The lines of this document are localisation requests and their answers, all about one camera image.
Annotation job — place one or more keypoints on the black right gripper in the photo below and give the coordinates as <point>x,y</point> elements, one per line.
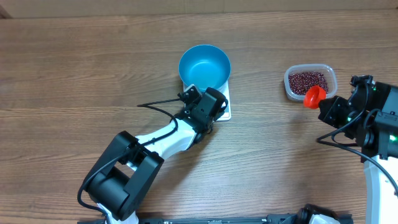
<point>328,109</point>

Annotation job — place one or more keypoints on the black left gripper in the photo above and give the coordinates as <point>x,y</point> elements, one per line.
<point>219,113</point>

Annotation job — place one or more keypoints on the red measuring scoop blue handle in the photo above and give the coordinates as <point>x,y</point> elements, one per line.
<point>313,96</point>

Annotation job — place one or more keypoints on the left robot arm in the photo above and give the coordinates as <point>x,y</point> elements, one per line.
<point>122,176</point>

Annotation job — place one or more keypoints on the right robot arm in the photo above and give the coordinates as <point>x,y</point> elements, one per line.
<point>366,124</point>

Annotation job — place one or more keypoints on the white digital kitchen scale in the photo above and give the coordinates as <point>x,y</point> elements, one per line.
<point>227,112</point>

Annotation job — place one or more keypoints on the blue bowl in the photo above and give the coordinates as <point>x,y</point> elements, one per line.
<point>205,66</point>

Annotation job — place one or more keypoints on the red beans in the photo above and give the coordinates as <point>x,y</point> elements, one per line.
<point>301,82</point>

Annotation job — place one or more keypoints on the clear plastic container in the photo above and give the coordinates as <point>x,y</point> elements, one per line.
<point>328,72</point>

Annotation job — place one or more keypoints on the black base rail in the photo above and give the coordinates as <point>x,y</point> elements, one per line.
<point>308,214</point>

